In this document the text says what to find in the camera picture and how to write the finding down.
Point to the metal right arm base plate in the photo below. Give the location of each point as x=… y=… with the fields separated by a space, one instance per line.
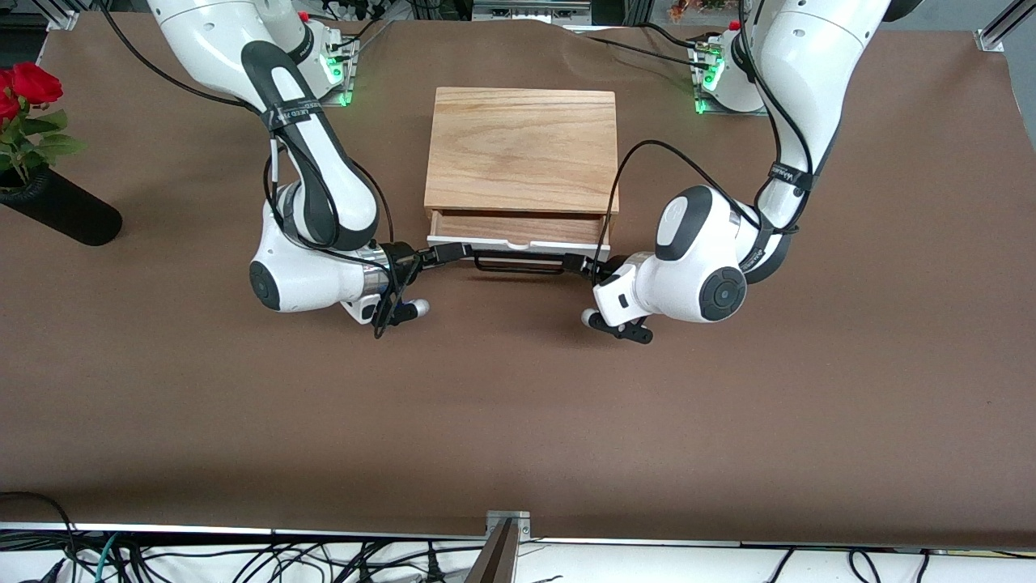
x=348 y=81

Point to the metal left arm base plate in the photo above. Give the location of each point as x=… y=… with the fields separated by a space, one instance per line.
x=698 y=97

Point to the dark metal post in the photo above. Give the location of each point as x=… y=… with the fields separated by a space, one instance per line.
x=495 y=559

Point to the black cylindrical vase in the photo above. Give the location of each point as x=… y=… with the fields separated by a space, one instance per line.
x=65 y=210

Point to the aluminium table edge rail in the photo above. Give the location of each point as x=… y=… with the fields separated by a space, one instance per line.
x=162 y=529

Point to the red artificial rose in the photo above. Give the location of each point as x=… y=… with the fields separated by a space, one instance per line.
x=32 y=81

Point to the grey electronics box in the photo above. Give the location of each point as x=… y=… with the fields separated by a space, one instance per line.
x=530 y=10

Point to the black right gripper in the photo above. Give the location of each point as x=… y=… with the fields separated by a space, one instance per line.
x=402 y=261

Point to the brown table cover sheet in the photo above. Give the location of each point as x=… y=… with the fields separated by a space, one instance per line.
x=518 y=389

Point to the light wooden drawer cabinet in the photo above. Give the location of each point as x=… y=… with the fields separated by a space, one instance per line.
x=522 y=146

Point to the aluminium frame profile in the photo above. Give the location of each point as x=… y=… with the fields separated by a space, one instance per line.
x=61 y=14
x=1004 y=28

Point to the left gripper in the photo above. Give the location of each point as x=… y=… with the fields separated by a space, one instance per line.
x=600 y=270

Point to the orange background item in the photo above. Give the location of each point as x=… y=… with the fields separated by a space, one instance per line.
x=696 y=8

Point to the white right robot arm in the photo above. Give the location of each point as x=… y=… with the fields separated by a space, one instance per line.
x=307 y=275

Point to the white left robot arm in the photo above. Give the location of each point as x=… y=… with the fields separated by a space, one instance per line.
x=696 y=275

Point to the grey metal clamp bracket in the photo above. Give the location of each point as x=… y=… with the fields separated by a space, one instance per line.
x=522 y=526

